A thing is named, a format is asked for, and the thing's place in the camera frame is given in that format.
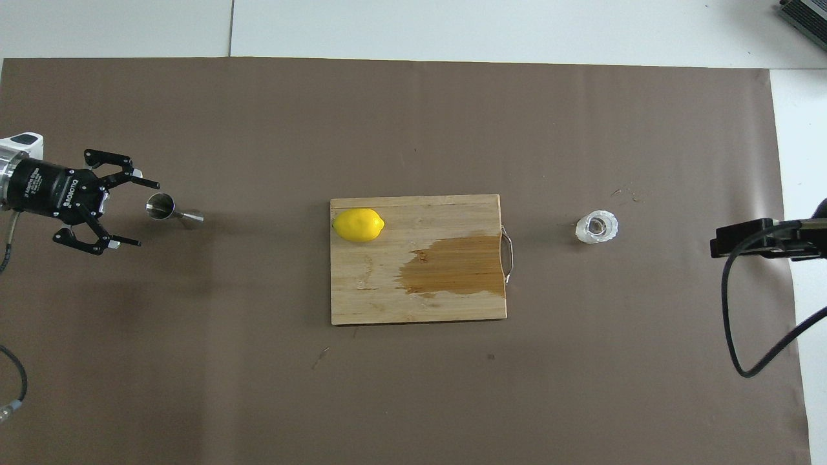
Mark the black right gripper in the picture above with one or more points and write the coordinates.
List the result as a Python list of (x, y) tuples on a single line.
[(822, 210)]

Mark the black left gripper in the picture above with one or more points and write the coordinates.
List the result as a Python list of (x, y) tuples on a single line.
[(45, 187)]

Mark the steel double jigger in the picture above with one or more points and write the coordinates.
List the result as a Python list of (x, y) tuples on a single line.
[(160, 206)]

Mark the clear faceted glass cup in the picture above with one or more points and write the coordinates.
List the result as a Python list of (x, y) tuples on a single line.
[(597, 227)]

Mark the brown paper table mat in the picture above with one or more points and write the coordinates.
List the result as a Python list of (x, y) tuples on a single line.
[(258, 387)]

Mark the yellow lemon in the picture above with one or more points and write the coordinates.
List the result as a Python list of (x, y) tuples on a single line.
[(358, 225)]

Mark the wooden cutting board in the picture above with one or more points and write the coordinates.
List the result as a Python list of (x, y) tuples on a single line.
[(387, 290)]

